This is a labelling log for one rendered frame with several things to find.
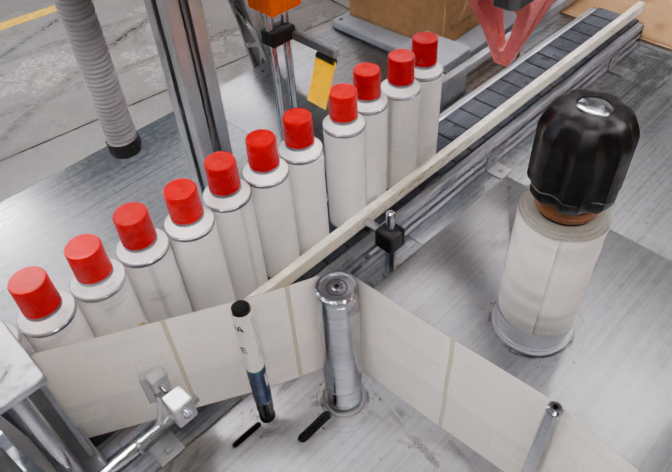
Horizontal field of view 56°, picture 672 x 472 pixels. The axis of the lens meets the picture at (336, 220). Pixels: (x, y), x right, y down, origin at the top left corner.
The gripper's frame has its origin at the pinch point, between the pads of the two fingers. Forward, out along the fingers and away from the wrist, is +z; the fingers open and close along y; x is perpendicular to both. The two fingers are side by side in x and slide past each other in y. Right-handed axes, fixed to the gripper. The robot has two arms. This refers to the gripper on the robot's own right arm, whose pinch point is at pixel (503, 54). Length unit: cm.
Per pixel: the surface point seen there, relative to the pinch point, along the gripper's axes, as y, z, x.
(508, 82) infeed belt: 41, 31, 23
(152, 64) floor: 72, 112, 224
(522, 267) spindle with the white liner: -3.5, 19.2, -7.1
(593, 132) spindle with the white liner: -2.1, 2.5, -10.0
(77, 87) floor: 38, 111, 234
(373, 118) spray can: 2.5, 15.8, 18.3
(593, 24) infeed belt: 68, 31, 22
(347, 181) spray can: -3.0, 21.9, 17.8
